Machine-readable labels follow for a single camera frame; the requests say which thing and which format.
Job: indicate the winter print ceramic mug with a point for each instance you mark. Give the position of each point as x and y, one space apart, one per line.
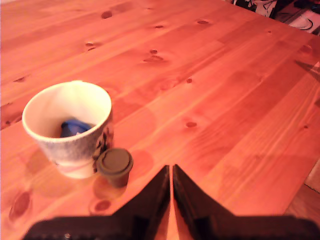
62 100

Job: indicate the brown coffee capsule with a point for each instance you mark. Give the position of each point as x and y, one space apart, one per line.
115 162

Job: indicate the white printed bag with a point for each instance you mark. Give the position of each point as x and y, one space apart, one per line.
265 7

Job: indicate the blue coffee capsule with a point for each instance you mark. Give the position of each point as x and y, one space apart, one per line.
75 127

